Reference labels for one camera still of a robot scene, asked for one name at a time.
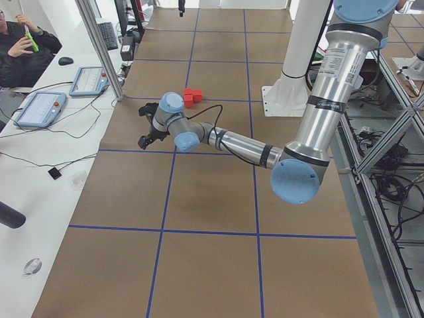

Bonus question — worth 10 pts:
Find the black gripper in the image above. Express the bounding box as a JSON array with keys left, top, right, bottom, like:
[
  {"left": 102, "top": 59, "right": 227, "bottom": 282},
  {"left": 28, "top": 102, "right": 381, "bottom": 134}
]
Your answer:
[{"left": 138, "top": 125, "right": 170, "bottom": 150}]

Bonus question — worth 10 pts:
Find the red block placed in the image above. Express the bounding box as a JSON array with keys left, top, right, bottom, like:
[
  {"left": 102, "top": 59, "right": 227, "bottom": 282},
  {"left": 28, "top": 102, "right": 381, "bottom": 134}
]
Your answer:
[
  {"left": 184, "top": 94, "right": 194, "bottom": 109},
  {"left": 192, "top": 89, "right": 203, "bottom": 103},
  {"left": 184, "top": 87, "right": 194, "bottom": 99}
]

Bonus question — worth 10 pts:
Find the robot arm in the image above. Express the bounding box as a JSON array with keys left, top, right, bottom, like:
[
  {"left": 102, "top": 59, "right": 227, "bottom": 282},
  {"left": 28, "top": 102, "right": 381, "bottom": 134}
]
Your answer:
[{"left": 138, "top": 1, "right": 397, "bottom": 204}]

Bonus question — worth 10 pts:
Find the black box device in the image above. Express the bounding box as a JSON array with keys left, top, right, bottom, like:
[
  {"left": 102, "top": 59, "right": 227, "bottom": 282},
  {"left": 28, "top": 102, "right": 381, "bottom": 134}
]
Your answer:
[{"left": 120, "top": 35, "right": 135, "bottom": 62}]

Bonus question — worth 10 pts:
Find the black keyboard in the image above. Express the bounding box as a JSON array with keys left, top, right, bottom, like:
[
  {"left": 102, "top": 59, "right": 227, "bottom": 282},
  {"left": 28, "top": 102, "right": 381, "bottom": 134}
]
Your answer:
[{"left": 97, "top": 22, "right": 118, "bottom": 50}]

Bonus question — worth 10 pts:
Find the teach pendant far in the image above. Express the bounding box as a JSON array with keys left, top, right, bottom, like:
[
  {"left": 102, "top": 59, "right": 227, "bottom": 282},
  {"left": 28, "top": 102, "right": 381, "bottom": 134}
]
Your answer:
[{"left": 69, "top": 66, "right": 109, "bottom": 97}]

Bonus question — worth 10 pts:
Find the teach pendant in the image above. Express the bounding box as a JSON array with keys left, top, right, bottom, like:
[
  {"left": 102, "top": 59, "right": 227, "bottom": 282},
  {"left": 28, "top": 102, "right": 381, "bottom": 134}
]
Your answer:
[
  {"left": 69, "top": 66, "right": 109, "bottom": 97},
  {"left": 13, "top": 91, "right": 67, "bottom": 128}
]

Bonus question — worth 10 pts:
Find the small black square pad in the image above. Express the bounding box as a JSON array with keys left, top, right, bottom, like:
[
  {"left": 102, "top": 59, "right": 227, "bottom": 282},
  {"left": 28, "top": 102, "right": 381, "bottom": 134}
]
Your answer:
[{"left": 48, "top": 167, "right": 62, "bottom": 180}]

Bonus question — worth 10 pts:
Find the teach pendant near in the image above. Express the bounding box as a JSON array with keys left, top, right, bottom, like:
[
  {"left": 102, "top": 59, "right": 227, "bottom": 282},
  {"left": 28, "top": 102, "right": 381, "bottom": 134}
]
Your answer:
[{"left": 13, "top": 91, "right": 67, "bottom": 128}]

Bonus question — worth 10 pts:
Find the black computer mouse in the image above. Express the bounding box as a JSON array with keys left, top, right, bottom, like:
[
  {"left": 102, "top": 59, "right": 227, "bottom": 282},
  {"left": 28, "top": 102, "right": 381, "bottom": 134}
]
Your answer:
[{"left": 58, "top": 56, "right": 74, "bottom": 66}]

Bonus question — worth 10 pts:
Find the person in black jacket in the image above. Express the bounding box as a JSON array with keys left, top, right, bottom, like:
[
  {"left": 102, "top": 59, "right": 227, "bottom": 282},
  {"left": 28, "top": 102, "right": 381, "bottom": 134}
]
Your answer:
[{"left": 1, "top": 13, "right": 62, "bottom": 88}]

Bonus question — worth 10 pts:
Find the clear suction cup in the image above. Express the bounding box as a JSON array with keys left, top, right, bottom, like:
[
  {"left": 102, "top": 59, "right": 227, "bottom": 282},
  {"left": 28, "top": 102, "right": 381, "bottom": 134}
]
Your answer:
[{"left": 23, "top": 258, "right": 42, "bottom": 276}]

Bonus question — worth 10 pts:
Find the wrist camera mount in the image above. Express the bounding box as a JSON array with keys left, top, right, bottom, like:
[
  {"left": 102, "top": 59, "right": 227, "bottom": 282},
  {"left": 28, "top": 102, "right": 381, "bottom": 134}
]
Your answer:
[{"left": 138, "top": 103, "right": 158, "bottom": 125}]

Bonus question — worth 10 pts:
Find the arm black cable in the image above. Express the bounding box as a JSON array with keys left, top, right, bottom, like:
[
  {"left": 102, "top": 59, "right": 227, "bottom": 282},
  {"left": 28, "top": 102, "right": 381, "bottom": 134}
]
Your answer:
[{"left": 180, "top": 104, "right": 286, "bottom": 166}]

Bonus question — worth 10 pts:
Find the aluminium frame post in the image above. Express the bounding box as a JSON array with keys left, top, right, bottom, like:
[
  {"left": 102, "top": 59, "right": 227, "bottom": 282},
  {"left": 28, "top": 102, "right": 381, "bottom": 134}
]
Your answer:
[{"left": 75, "top": 0, "right": 124, "bottom": 101}]

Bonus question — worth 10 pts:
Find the white camera stand base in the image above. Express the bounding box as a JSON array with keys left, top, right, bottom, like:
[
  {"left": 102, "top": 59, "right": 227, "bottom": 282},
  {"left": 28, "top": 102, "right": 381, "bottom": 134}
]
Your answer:
[{"left": 262, "top": 0, "right": 332, "bottom": 117}]

